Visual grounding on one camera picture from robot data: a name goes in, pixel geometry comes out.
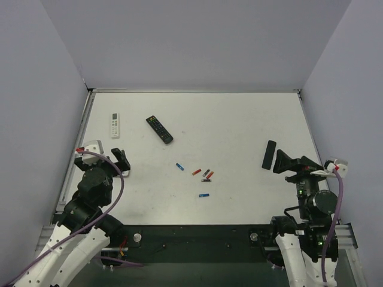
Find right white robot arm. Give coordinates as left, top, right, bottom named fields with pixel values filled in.
left=272, top=149, right=346, bottom=286

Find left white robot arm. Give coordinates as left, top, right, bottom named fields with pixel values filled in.
left=9, top=141, right=131, bottom=286

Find white remote lying sideways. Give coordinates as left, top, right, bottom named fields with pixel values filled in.
left=117, top=170, right=130, bottom=178

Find white air conditioner remote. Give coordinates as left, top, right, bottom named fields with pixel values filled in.
left=110, top=112, right=120, bottom=139

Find black TV remote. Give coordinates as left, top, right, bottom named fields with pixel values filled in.
left=146, top=115, right=174, bottom=145

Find blue battery left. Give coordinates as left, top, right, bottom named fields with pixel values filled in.
left=176, top=163, right=184, bottom=171

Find red battery middle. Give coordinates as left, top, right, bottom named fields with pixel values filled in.
left=192, top=169, right=201, bottom=176

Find black battery upright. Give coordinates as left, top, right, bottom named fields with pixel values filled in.
left=203, top=169, right=211, bottom=178

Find red orange battery right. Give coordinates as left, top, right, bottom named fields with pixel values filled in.
left=206, top=171, right=214, bottom=179

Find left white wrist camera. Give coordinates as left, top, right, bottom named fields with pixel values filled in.
left=75, top=140, right=104, bottom=165

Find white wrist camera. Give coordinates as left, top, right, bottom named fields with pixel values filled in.
left=75, top=140, right=104, bottom=165
left=310, top=158, right=348, bottom=178

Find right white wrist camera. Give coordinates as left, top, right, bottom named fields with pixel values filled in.
left=310, top=158, right=348, bottom=178

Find aluminium frame rail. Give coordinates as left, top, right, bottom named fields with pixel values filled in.
left=34, top=224, right=358, bottom=255

